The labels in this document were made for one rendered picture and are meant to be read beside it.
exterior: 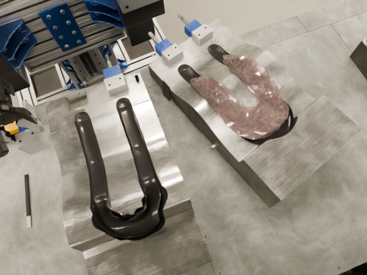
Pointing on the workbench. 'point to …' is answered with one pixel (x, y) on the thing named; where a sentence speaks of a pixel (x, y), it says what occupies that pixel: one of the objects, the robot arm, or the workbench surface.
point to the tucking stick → (27, 201)
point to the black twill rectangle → (166, 90)
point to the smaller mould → (361, 57)
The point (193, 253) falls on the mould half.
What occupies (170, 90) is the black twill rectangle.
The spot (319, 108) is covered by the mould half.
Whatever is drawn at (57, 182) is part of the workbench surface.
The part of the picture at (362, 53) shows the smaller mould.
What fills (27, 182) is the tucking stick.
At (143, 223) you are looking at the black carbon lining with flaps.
